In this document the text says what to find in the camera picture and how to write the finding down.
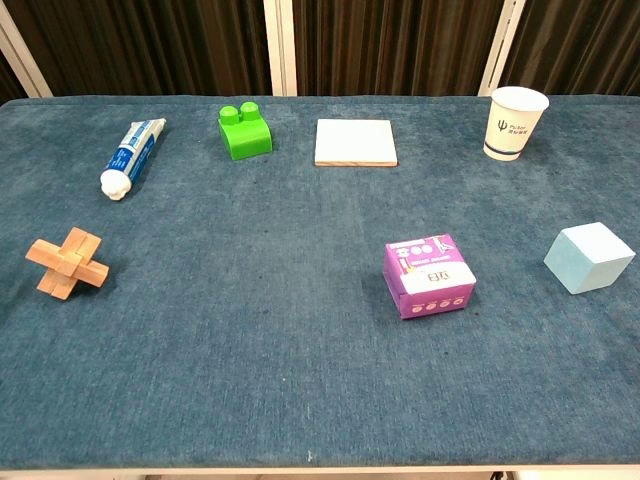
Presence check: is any blue table cloth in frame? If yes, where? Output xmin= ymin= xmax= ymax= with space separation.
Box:
xmin=0 ymin=94 xmax=640 ymax=470

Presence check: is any purple white small carton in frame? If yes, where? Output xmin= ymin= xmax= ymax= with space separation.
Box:
xmin=383 ymin=232 xmax=478 ymax=321

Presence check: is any white paper cup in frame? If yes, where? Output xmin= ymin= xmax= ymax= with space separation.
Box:
xmin=482 ymin=86 xmax=551 ymax=162

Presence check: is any white slanted frame post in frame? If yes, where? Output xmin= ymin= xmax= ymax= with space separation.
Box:
xmin=477 ymin=0 xmax=528 ymax=97
xmin=0 ymin=0 xmax=54 ymax=99

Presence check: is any white square wooden board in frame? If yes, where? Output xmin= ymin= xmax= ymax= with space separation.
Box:
xmin=314 ymin=118 xmax=399 ymax=168

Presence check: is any green plastic building block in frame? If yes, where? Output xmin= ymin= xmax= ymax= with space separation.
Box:
xmin=217 ymin=101 xmax=274 ymax=162

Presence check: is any white vertical frame post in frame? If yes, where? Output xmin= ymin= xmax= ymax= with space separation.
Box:
xmin=262 ymin=0 xmax=299 ymax=97

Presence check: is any dark brown curtain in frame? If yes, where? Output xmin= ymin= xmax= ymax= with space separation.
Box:
xmin=0 ymin=0 xmax=640 ymax=104

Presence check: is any wooden burr puzzle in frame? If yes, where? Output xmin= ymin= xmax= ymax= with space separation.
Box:
xmin=25 ymin=226 xmax=110 ymax=301

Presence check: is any light blue cube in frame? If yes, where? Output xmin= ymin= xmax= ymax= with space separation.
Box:
xmin=543 ymin=221 xmax=637 ymax=296

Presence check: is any blue white toothpaste tube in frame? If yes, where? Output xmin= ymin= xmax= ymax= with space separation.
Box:
xmin=99 ymin=117 xmax=168 ymax=202

